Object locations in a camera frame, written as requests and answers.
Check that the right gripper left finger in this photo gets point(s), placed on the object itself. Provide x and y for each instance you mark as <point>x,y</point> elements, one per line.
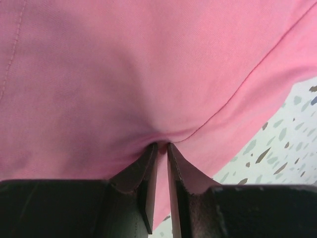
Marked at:
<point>120,207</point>

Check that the pink t-shirt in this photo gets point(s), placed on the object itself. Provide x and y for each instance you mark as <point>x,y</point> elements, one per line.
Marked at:
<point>86,85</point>

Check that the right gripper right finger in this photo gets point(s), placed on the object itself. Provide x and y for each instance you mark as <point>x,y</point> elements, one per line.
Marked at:
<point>204,208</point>

